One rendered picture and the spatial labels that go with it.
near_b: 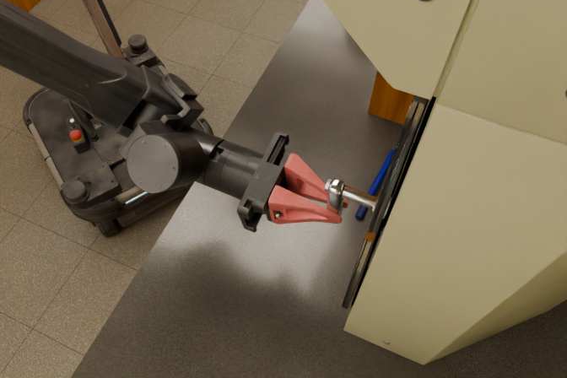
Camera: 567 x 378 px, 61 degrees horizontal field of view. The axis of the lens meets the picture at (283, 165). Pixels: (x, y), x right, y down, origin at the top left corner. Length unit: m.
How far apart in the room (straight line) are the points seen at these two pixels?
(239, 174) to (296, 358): 0.28
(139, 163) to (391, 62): 0.30
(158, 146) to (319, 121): 0.43
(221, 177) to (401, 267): 0.21
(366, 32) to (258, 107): 0.63
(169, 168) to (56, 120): 1.46
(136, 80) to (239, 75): 1.69
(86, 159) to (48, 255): 0.38
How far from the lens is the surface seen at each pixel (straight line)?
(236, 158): 0.53
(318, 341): 0.69
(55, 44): 0.53
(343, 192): 0.47
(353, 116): 0.86
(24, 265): 1.95
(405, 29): 0.24
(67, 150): 1.82
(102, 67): 0.54
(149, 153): 0.48
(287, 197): 0.50
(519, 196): 0.32
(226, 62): 2.28
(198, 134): 0.55
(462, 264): 0.41
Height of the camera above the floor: 1.61
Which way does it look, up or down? 57 degrees down
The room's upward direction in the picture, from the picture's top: straight up
